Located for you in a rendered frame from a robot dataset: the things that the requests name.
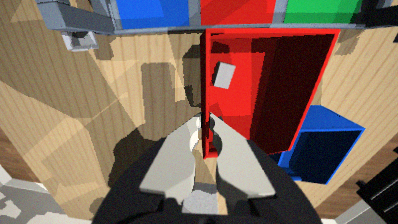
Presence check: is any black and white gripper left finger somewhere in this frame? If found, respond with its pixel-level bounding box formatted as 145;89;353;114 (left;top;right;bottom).
91;112;204;224

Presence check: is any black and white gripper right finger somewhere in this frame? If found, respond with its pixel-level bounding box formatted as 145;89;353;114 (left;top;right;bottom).
209;112;323;224

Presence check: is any blue bin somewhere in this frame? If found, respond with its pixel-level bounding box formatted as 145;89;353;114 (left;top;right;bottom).
269;105;366;184

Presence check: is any grey metal shelf rack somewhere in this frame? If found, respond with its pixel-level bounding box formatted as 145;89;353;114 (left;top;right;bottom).
35;0;398;51

